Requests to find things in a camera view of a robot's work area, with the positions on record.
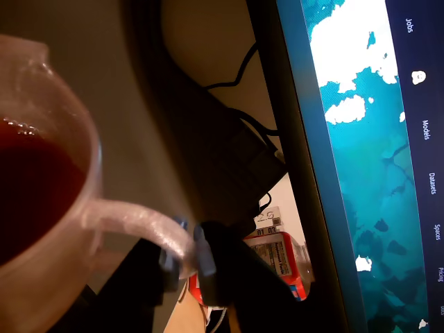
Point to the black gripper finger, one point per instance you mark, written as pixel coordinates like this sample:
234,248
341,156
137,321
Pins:
243,284
118,298

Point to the glass kettle with dark liquid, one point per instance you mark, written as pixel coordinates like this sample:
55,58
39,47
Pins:
41,187

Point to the red cardboard box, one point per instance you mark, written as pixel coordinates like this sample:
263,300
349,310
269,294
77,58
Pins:
277,253

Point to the black power adapter box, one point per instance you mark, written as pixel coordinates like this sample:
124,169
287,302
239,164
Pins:
239,163

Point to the computer monitor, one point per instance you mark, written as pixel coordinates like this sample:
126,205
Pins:
367,173

